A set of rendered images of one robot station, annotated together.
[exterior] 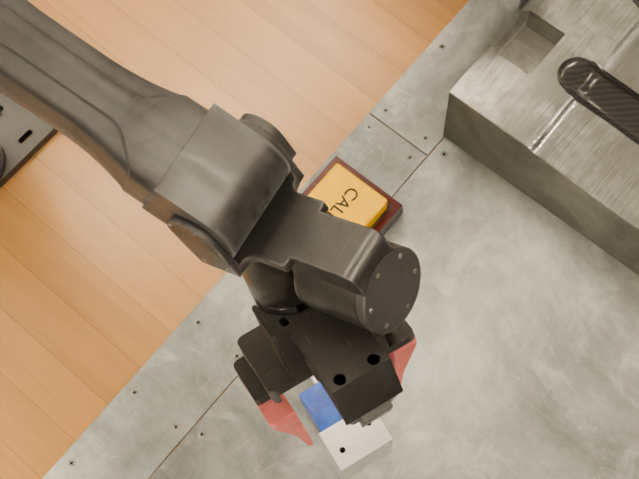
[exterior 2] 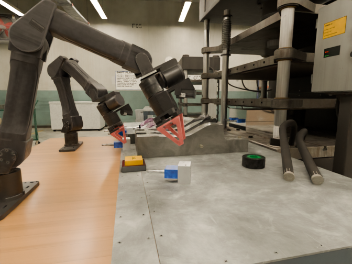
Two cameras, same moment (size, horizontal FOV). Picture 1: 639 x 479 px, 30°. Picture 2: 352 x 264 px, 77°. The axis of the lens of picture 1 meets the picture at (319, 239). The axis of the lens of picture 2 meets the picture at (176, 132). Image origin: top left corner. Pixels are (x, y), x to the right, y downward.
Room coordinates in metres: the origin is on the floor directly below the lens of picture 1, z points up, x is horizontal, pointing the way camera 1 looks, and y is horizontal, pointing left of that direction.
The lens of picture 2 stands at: (-0.12, 0.53, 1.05)
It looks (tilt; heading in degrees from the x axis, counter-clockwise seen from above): 9 degrees down; 302
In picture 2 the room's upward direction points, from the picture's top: straight up
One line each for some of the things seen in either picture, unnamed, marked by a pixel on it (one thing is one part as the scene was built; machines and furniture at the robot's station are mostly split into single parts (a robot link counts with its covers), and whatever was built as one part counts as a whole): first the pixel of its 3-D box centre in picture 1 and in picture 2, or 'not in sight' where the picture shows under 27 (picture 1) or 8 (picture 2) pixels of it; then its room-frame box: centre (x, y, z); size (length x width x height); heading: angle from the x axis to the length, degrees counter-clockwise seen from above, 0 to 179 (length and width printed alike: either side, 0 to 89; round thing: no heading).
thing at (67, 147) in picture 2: not in sight; (71, 139); (0.90, -0.12, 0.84); 0.20 x 0.07 x 0.08; 133
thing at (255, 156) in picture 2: not in sight; (253, 161); (0.05, -0.27, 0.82); 0.08 x 0.08 x 0.04
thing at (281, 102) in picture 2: not in sight; (272, 108); (0.16, -1.43, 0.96); 1.29 x 0.83 x 0.18; 135
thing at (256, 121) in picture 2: not in sight; (265, 119); (0.20, -1.34, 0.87); 0.50 x 0.27 x 0.17; 45
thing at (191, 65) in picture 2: not in sight; (197, 98); (2.51, -4.78, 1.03); 1.54 x 0.94 x 2.06; 128
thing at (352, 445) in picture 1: (326, 394); (168, 171); (0.23, 0.01, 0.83); 0.13 x 0.05 x 0.05; 25
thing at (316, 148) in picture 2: not in sight; (269, 132); (0.17, -1.44, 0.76); 1.30 x 0.84 x 0.07; 135
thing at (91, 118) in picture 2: not in sight; (79, 115); (6.45, -3.96, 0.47); 1.52 x 0.77 x 0.94; 38
